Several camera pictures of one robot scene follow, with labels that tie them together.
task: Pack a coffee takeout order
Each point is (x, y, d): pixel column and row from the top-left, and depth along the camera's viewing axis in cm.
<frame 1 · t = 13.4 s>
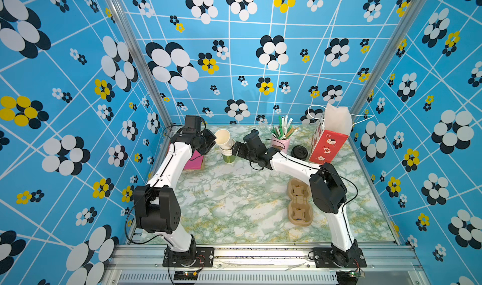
left hand: (219, 137, 87), fingers closed
right hand: (239, 149, 93), fingers open
stack of paper cups: (225, 141, 88), point 21 cm above the table
pink straw holder cup: (282, 143, 87), point 21 cm above the table
red paper gift bag: (331, 134, 86), point 25 cm above the table
brown cardboard cup carrier: (300, 210, 84), point 4 cm above the table

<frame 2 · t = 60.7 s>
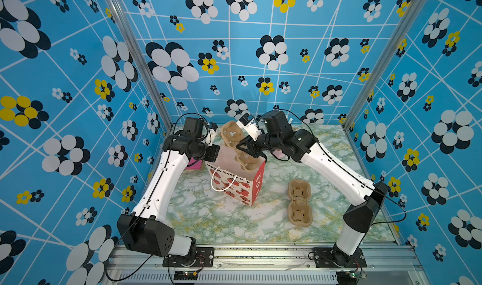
left hand: (218, 151, 78), fingers closed
right hand: (242, 142, 71), fingers closed
red paper gift bag: (228, 177, 75), point 21 cm above the table
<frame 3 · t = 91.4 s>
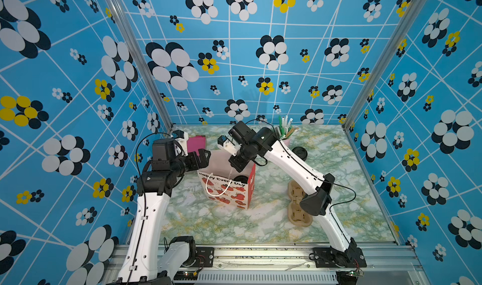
left hand: (202, 152, 72), fingers open
right hand: (234, 162, 78), fingers closed
black cup lid: (242, 176, 82), point 16 cm above the table
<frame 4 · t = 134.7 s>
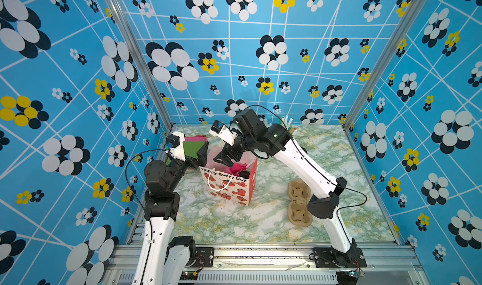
left hand: (197, 137, 65), fingers open
right hand: (223, 146, 70), fingers open
pink paper napkin: (235, 168, 80), point 19 cm above the table
